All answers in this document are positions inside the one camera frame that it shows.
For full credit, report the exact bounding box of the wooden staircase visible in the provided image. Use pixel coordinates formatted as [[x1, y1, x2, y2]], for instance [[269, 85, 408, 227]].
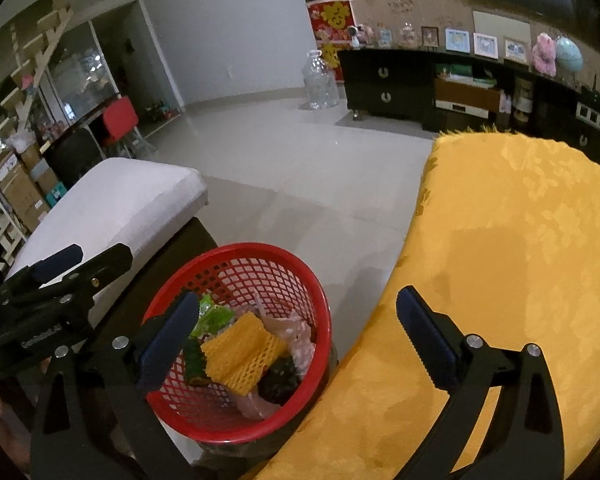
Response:
[[0, 0, 76, 261]]

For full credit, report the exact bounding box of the black TV cabinet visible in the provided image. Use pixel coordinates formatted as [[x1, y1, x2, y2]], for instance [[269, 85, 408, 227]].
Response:
[[337, 47, 600, 161]]

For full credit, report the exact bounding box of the beige canister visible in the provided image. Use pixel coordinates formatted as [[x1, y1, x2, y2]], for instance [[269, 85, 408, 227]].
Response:
[[512, 80, 534, 121]]

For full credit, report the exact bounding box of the yellow foam net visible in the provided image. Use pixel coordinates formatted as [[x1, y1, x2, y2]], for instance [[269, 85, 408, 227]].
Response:
[[200, 311, 288, 395]]

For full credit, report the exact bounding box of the beige wall panel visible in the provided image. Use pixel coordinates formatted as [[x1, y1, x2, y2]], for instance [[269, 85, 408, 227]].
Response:
[[472, 10, 531, 43]]

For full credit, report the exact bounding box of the pale blue globe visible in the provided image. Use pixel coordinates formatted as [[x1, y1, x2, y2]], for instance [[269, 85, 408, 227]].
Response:
[[555, 36, 585, 80]]

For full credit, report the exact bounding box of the red chair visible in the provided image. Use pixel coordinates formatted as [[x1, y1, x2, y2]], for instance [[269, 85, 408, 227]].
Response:
[[102, 97, 146, 156]]

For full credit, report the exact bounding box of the white plastic bag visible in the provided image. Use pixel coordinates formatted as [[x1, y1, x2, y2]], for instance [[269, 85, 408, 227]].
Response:
[[230, 390, 281, 421], [5, 130, 33, 156]]

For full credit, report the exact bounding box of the green snack wrapper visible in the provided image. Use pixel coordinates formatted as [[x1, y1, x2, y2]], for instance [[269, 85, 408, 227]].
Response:
[[190, 294, 236, 337]]

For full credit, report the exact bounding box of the yellow tablecloth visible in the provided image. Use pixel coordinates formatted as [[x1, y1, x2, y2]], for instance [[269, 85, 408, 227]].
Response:
[[240, 130, 600, 480]]

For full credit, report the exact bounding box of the clear plastic bag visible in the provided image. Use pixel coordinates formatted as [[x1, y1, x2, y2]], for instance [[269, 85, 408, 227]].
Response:
[[265, 310, 317, 376]]

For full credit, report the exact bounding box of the clear large water bottle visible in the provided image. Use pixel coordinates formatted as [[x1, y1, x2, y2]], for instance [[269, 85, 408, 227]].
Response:
[[305, 50, 341, 111]]

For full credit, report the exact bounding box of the stack of cardboard boxes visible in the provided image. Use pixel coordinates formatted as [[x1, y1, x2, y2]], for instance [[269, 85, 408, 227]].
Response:
[[0, 145, 68, 233]]

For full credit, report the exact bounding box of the brown drawer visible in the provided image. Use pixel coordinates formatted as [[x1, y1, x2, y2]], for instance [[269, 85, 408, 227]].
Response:
[[434, 77, 501, 113]]

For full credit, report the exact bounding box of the dark green wrapper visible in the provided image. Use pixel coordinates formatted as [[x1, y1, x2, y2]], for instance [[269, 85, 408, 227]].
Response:
[[257, 355, 301, 403]]

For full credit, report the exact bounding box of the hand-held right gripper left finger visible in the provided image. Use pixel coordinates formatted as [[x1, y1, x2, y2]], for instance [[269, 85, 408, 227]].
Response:
[[29, 290, 201, 480]]

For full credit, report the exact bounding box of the blue picture frame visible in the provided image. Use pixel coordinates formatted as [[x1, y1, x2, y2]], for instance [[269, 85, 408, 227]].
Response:
[[445, 28, 471, 53]]

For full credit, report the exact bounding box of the green yellow snack packet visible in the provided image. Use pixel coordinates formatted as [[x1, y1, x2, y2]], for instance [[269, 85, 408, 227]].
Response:
[[182, 337, 211, 387]]

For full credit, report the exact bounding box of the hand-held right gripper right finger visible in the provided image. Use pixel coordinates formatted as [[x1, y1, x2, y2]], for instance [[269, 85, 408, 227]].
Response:
[[396, 285, 566, 480]]

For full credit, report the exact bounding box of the red plastic basket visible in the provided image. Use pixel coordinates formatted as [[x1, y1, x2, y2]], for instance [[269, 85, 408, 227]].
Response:
[[142, 243, 331, 443]]

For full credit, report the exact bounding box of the green flat box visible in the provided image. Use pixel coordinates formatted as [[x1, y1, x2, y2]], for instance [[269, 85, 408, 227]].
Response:
[[437, 64, 497, 84]]

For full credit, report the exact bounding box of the black chair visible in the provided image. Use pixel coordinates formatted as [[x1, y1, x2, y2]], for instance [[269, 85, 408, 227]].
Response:
[[45, 127, 103, 186]]

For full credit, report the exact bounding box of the pink plush toy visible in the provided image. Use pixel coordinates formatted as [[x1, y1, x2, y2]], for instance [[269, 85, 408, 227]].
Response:
[[532, 32, 558, 77]]

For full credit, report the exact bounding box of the white picture frame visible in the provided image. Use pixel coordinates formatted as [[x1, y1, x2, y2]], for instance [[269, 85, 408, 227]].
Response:
[[473, 33, 498, 58]]

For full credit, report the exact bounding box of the beige picture frame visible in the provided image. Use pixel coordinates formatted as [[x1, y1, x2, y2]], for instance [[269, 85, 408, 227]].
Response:
[[504, 38, 529, 65]]

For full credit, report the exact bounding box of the red festive wall poster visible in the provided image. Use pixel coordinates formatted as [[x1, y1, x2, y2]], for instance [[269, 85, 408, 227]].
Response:
[[307, 0, 353, 81]]

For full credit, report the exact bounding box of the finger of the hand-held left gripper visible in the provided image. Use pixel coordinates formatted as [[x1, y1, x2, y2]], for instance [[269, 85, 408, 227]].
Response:
[[2, 244, 84, 291], [40, 243, 133, 311]]

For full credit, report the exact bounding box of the white cushioned ottoman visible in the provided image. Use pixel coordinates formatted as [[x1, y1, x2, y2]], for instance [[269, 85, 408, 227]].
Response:
[[5, 157, 218, 341]]

